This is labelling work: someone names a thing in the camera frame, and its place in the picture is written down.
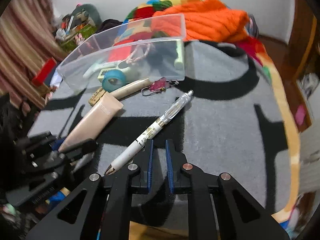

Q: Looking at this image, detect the grey purple backpack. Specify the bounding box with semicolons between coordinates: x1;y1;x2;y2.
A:
247;14;260;38

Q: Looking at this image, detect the striped pink curtain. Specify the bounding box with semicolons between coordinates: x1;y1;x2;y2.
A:
0;0;65;108

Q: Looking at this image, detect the pink clog shoe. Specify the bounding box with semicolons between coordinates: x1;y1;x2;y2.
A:
295;105;307;125

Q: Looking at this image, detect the blue tape roll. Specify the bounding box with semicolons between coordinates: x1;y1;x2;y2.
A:
102;70;125;92

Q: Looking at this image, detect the colourful patchwork blanket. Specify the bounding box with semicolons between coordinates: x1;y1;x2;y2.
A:
124;0;300;223

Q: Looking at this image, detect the white slim tube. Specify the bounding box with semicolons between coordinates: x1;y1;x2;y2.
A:
82;60;110;79

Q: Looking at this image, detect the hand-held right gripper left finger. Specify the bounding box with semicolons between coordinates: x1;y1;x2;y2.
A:
26;139;153;240

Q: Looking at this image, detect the white printed pen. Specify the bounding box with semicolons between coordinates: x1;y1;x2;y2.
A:
104;90;194;175

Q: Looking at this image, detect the tan cylindrical stick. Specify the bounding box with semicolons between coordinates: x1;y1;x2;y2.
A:
110;78;152;99

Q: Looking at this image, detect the green fabric storage box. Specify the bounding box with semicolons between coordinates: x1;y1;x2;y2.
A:
59;25;98;53

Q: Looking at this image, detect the grey neck pillow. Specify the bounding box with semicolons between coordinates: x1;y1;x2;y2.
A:
71;4;103;28

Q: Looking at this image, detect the dark purple cloth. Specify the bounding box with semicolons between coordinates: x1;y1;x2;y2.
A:
97;19;124;34

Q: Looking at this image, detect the beige cosmetic tube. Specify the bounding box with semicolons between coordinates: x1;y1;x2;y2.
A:
59;92;124;153

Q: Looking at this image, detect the red cardboard box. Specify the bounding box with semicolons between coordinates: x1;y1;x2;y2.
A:
32;58;57;85

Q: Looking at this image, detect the wooden wardrobe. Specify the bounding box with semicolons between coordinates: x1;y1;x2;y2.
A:
282;0;320;130

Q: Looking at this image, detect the clear plastic storage box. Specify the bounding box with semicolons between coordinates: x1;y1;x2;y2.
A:
55;14;186;93

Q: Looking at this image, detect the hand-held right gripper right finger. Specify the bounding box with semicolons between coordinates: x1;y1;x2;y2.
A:
165;139;290;240

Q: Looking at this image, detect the pale green small box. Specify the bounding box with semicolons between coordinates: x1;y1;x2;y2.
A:
98;67;118;82

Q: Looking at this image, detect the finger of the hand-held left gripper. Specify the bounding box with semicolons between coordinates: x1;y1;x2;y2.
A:
14;131;60;155
54;138;98;162

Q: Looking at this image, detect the pink keychain with carabiner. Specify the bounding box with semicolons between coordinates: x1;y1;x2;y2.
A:
142;77;179;96

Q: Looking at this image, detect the pink and white rope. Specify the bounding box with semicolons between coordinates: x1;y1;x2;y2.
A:
126;42;152;65

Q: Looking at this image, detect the light green stick tube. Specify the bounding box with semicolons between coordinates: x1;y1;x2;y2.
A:
175;40;185;68

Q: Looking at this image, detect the orange down jacket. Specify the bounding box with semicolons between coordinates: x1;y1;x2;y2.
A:
151;0;250;43

